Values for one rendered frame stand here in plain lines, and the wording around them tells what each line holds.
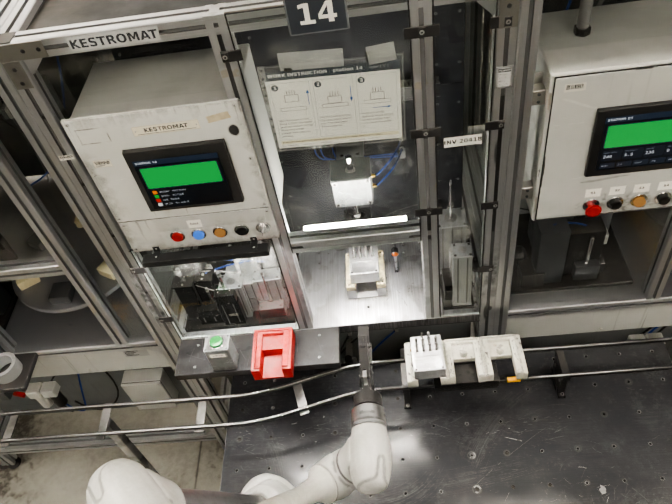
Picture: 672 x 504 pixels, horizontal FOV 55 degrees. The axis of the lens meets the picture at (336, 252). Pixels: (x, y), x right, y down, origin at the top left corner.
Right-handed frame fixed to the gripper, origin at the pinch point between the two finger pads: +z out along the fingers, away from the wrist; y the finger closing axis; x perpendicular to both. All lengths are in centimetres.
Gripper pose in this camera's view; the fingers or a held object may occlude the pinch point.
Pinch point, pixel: (365, 343)
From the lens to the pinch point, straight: 182.1
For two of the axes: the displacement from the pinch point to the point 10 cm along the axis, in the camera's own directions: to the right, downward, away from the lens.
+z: -0.1, -7.5, 6.6
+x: -9.9, 0.9, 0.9
